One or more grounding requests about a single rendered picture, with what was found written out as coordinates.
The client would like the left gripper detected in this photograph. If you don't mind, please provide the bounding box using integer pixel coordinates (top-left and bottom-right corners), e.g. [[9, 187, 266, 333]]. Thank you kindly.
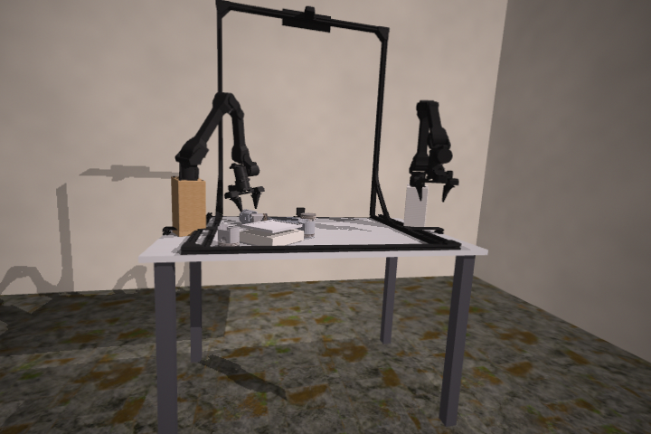
[[410, 164, 459, 203]]

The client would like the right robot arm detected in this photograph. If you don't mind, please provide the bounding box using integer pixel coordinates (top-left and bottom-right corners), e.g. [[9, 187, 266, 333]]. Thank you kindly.
[[175, 92, 259, 181]]

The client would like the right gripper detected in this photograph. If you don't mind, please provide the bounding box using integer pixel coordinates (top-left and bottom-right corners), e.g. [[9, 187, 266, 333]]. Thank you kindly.
[[224, 176, 265, 212]]

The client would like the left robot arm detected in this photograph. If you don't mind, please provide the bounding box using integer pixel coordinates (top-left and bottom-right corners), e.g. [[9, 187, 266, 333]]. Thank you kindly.
[[409, 100, 453, 183]]

